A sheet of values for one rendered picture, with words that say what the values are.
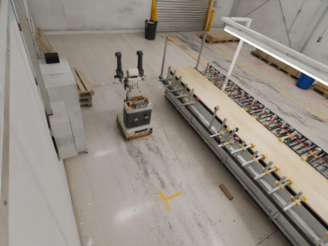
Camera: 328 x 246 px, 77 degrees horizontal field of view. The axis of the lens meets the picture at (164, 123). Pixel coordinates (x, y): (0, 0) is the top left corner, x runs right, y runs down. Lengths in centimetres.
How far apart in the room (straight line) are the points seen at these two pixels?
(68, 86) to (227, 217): 327
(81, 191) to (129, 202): 82
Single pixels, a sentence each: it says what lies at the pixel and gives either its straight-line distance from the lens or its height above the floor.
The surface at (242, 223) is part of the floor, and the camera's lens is 398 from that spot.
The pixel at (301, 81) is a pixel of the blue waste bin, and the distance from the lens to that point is 902.
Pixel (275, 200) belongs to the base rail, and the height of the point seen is 70.
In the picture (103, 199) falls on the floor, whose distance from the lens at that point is 371.
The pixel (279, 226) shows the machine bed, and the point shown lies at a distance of 412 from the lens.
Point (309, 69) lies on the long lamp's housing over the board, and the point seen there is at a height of 237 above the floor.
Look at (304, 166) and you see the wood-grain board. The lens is 406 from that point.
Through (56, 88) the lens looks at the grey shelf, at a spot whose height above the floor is 152.
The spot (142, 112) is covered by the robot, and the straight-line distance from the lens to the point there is 415.
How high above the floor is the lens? 326
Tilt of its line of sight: 41 degrees down
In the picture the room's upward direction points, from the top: 11 degrees clockwise
